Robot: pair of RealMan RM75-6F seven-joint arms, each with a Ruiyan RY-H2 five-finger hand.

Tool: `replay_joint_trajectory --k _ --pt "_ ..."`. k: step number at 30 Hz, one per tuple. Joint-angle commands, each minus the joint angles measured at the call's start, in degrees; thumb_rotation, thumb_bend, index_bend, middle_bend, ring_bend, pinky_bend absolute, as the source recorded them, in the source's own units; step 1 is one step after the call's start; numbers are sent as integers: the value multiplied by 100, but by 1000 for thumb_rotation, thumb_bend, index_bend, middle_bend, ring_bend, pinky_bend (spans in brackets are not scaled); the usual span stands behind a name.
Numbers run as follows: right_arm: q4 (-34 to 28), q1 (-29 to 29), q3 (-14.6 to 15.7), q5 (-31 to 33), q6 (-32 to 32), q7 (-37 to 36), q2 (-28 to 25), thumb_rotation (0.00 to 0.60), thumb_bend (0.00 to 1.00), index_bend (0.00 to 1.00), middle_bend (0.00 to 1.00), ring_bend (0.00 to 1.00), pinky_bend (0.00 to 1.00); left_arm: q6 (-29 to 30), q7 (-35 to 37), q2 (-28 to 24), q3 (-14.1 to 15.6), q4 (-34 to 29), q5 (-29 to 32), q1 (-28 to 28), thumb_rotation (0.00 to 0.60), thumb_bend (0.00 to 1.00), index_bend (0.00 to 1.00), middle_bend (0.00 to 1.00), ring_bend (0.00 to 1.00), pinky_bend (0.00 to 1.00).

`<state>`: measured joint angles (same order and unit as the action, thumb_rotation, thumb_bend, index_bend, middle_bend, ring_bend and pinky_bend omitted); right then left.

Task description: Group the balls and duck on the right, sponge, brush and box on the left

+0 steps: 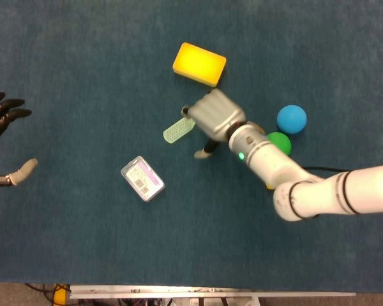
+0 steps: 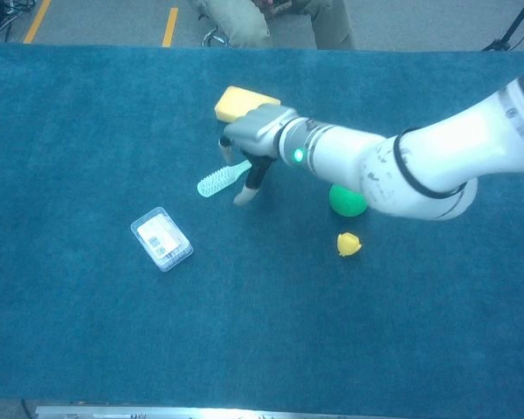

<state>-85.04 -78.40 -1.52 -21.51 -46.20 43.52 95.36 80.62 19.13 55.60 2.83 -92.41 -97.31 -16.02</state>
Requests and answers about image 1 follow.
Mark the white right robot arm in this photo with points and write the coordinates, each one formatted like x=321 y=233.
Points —
x=306 y=194

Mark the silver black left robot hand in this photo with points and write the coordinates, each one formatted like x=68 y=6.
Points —
x=3 y=110

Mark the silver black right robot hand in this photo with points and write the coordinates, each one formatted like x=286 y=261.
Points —
x=217 y=114

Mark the wiring under frame rail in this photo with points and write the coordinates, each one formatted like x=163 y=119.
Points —
x=178 y=303

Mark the yellow rectangular sponge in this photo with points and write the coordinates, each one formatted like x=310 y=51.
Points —
x=198 y=63

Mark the teal felt table cloth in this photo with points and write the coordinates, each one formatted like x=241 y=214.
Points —
x=83 y=239

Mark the aluminium frame rail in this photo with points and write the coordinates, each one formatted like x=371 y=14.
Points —
x=178 y=290

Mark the small yellow rubber duck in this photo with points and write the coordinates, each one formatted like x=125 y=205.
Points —
x=270 y=187

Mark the blue ball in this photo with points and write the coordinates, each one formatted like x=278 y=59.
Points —
x=291 y=118

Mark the light green plastic brush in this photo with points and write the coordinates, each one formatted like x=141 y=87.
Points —
x=177 y=131

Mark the green ball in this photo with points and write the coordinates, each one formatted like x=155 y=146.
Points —
x=282 y=141

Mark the clear plastic swab box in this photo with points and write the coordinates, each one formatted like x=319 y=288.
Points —
x=142 y=179

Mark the yellow plastic box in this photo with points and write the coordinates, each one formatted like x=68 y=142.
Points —
x=60 y=294

